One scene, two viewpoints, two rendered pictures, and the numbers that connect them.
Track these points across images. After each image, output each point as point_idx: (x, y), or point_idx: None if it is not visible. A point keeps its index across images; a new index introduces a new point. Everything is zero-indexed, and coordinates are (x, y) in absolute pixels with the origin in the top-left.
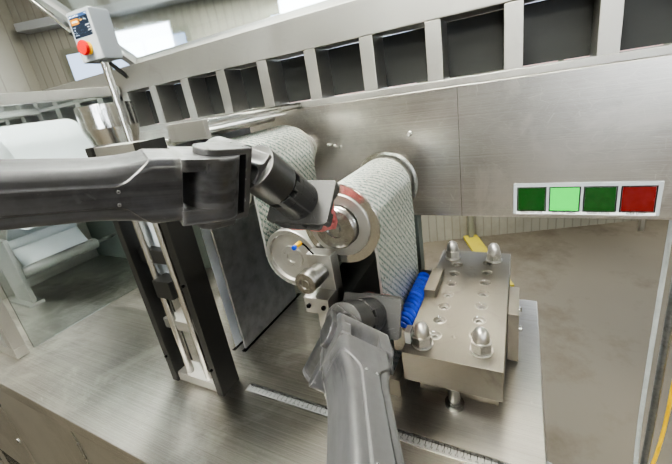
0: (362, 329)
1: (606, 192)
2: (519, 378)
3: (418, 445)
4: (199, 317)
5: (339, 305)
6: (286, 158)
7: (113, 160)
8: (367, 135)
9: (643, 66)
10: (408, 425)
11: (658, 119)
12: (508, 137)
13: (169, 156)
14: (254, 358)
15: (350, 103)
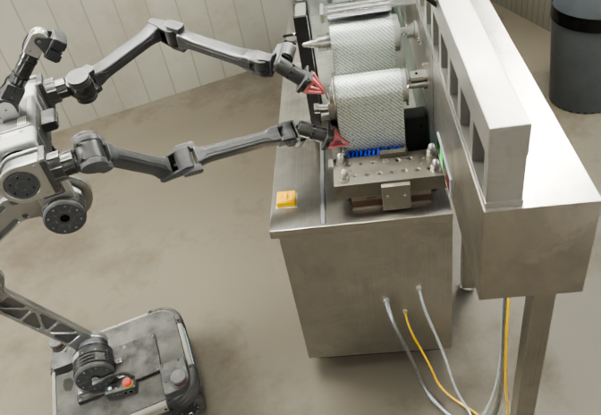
0: (285, 130)
1: (444, 167)
2: (374, 214)
3: (320, 193)
4: (307, 95)
5: (300, 121)
6: (364, 42)
7: (240, 52)
8: (423, 47)
9: (449, 110)
10: (328, 188)
11: (451, 144)
12: (437, 103)
13: (248, 56)
14: (339, 130)
15: (421, 21)
